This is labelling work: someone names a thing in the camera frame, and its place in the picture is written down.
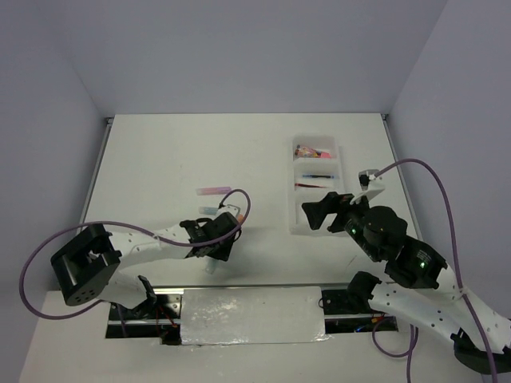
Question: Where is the clear plastic compartment tray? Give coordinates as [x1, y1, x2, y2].
[287, 134, 347, 236]

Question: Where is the pink capped glue bottle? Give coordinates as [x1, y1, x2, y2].
[294, 145, 331, 159]

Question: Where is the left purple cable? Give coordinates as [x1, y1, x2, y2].
[18, 188, 252, 321]

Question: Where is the green capped lead case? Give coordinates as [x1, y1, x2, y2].
[204, 259, 218, 274]

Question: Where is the blue capped lead case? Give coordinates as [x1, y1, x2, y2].
[199, 207, 218, 215]

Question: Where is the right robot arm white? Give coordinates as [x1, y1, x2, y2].
[302, 191, 510, 375]

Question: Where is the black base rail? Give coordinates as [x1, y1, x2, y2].
[105, 285, 398, 346]

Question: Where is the purple capped lead case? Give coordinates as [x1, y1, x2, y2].
[196, 186, 232, 196]

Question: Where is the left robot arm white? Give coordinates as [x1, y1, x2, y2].
[50, 206, 241, 318]

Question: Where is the red ink pen refill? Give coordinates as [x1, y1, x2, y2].
[294, 183, 332, 189]

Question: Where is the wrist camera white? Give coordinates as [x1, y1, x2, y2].
[350, 169, 385, 205]
[217, 203, 241, 217]

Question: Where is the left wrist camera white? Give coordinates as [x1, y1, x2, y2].
[217, 203, 241, 217]

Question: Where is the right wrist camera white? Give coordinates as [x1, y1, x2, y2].
[350, 169, 385, 205]

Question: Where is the teal pen refill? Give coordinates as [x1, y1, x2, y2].
[299, 174, 337, 180]

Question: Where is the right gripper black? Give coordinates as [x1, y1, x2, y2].
[299, 188, 380, 260]

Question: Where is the silver foil covered plate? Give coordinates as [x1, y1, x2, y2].
[180, 286, 327, 345]

